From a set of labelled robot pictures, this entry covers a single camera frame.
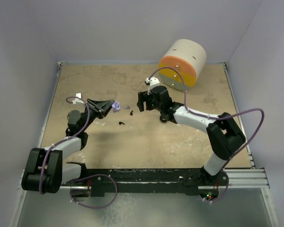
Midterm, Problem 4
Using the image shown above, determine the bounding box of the purple earbud charging case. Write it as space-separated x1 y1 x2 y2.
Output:
112 102 121 113

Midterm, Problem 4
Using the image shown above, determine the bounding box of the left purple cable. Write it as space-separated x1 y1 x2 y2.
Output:
39 96 90 195

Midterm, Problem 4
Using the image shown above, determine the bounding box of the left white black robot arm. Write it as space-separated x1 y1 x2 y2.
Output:
21 97 114 194

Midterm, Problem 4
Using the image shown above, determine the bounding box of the round cream drawer cabinet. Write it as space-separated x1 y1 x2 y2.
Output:
158 39 207 91

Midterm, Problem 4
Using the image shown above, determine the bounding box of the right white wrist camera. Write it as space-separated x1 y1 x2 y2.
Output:
145 77 160 89

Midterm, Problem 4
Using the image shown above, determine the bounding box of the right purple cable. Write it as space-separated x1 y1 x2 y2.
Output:
149 67 265 164

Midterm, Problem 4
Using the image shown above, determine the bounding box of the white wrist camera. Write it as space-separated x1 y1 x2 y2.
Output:
72 93 84 105
145 77 160 89

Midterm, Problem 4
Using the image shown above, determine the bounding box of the aluminium frame rail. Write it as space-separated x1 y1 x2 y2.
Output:
18 61 268 190

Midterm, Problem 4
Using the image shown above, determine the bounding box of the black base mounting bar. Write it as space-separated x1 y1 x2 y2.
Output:
63 168 229 198

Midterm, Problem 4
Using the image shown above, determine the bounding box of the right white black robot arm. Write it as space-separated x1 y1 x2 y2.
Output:
137 86 246 185

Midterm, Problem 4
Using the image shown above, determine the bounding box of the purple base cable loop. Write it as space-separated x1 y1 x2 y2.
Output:
70 174 118 209

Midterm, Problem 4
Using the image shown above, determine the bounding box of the black earbud charging case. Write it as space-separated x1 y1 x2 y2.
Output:
160 115 169 123

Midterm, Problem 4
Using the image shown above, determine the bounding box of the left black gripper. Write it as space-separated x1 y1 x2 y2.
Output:
80 99 114 131

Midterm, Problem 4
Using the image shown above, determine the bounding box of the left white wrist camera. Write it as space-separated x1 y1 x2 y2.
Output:
72 93 84 105

